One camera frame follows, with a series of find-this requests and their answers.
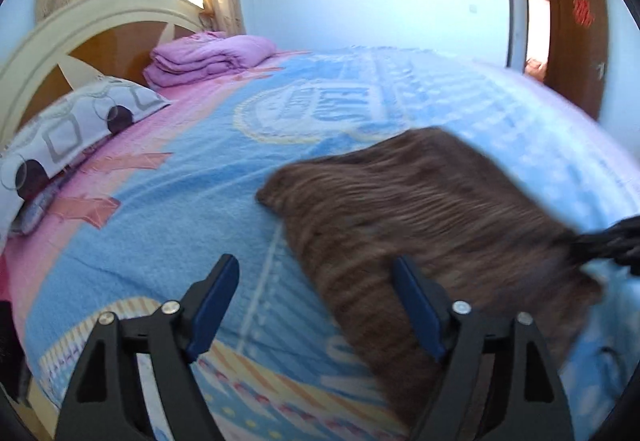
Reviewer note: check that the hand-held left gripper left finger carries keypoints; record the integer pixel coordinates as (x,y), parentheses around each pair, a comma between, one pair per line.
(212,308)

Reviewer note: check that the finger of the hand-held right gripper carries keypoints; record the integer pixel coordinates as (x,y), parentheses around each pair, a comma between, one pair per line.
(615,241)

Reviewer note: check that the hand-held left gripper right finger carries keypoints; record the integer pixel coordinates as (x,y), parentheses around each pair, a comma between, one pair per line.
(417,306)

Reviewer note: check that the brown striped knit sweater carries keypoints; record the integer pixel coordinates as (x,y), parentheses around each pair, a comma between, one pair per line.
(400,211)

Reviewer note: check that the blue polka dot printed blanket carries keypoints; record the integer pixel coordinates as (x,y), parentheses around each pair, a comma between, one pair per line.
(210,201)

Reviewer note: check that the brown wooden door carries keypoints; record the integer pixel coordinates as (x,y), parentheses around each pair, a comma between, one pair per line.
(575,56)

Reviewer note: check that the white patterned pillow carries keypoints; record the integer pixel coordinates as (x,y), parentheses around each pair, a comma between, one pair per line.
(65,131)

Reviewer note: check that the red paper door decoration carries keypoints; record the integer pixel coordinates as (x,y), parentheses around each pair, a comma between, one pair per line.
(584,11)

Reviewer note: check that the folded purple quilt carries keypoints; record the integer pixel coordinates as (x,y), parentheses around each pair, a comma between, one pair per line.
(210,58)

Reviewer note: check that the cream and wood headboard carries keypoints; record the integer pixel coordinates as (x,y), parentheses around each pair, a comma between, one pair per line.
(75,21)

